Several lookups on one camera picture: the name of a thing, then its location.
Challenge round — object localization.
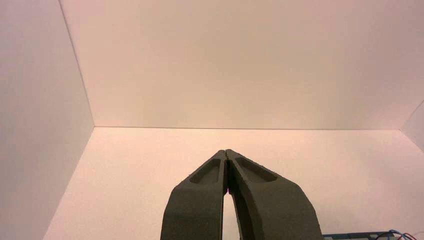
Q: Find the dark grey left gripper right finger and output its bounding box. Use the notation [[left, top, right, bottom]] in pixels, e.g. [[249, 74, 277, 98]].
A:
[[226, 149, 324, 240]]

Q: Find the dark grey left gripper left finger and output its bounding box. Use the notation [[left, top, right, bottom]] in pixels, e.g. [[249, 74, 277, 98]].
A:
[[160, 149, 228, 240]]

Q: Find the dark blue numbered knob panel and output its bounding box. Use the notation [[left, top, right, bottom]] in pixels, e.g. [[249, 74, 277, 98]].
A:
[[322, 231, 392, 240]]

